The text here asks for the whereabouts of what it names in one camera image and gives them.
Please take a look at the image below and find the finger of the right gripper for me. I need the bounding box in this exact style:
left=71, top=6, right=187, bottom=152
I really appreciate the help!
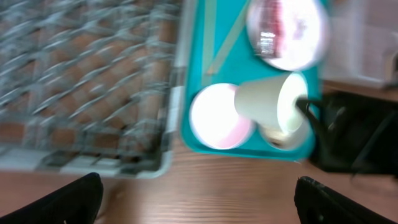
left=295, top=97, right=335, bottom=168

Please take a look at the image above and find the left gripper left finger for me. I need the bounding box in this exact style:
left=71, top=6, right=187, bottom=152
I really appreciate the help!
left=1, top=172, right=104, bottom=224

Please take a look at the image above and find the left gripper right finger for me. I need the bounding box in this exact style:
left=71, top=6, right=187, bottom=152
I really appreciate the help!
left=294, top=176, right=397, bottom=224

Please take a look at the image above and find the metal bowl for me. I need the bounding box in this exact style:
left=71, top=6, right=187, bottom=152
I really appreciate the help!
left=259, top=121, right=310, bottom=151

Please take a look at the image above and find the white paper cup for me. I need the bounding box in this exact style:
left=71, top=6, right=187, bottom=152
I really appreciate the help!
left=234, top=72, right=308, bottom=134

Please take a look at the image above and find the red snack wrapper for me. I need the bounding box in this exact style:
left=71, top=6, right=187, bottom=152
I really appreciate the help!
left=256, top=0, right=298, bottom=58

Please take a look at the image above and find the black plastic tray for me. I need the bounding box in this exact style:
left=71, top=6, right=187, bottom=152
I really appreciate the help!
left=310, top=92, right=397, bottom=175

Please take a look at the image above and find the clear plastic bin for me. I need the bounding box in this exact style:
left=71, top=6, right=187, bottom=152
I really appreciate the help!
left=322, top=0, right=397, bottom=88

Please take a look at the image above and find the large white plate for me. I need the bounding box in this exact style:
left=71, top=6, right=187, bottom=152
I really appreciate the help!
left=246, top=0, right=330, bottom=71

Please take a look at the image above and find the small pink plate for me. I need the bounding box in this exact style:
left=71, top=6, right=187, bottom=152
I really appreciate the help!
left=189, top=83, right=254, bottom=150

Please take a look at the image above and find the right wooden chopstick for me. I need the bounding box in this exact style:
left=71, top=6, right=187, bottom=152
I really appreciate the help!
left=206, top=0, right=250, bottom=76

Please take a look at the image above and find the wooden chopstick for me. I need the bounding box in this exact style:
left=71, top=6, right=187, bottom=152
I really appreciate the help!
left=206, top=0, right=250, bottom=76
left=201, top=0, right=216, bottom=86

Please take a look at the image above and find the teal serving tray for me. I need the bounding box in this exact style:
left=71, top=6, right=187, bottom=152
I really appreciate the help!
left=180, top=0, right=315, bottom=161

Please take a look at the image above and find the grey plastic dish rack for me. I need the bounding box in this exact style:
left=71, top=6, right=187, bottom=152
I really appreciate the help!
left=1, top=0, right=185, bottom=179

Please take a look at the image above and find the left wooden chopstick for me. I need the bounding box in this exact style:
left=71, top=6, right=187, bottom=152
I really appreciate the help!
left=201, top=0, right=216, bottom=86

